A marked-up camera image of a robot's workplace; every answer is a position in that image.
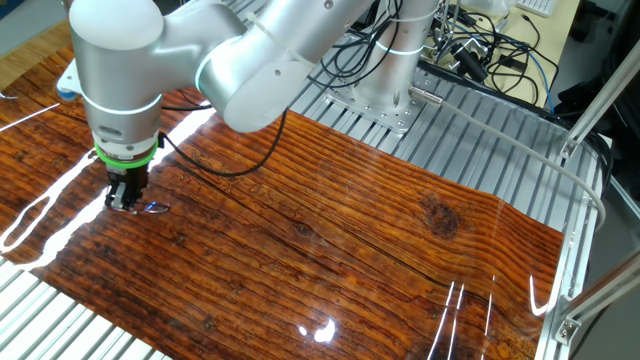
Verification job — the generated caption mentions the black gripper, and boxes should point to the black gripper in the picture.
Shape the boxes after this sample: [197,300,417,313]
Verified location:
[103,162,151,213]

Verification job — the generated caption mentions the glossy wood-grain mat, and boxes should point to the glossy wood-grain mat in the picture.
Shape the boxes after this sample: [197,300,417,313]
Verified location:
[0,44,565,360]

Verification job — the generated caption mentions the black cylindrical device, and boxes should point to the black cylindrical device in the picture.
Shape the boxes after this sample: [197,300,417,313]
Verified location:
[452,42,489,84]

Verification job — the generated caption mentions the white keyboard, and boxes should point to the white keyboard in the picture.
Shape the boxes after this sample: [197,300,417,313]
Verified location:
[514,0,558,19]

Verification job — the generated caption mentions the black office chair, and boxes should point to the black office chair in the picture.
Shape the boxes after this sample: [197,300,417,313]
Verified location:
[554,0,640,201]

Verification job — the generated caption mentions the green adapter ring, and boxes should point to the green adapter ring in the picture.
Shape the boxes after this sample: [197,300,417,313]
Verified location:
[93,141,161,168]

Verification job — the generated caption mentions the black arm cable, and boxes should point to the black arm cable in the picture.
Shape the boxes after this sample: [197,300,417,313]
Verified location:
[158,107,290,178]

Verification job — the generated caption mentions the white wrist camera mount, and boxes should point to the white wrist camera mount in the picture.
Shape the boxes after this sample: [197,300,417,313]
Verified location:
[55,58,84,102]

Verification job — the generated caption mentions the black cable bundle at base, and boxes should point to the black cable bundle at base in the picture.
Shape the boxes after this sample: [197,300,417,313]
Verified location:
[307,0,404,92]

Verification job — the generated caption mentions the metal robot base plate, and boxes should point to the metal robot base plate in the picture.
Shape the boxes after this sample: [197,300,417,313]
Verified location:
[299,67,427,135]

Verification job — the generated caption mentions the grey hose with metal plug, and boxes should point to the grey hose with metal plug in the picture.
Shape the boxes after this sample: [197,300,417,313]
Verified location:
[408,85,607,231]

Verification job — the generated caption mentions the tangled black desk cables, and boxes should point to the tangled black desk cables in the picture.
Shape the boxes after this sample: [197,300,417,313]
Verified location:
[429,0,561,109]

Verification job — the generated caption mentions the blue cable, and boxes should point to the blue cable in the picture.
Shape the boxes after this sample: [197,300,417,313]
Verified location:
[528,51,556,114]

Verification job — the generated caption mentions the aluminium frame strut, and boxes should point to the aluminium frame strut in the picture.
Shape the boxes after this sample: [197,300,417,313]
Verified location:
[553,259,640,346]
[559,37,640,160]

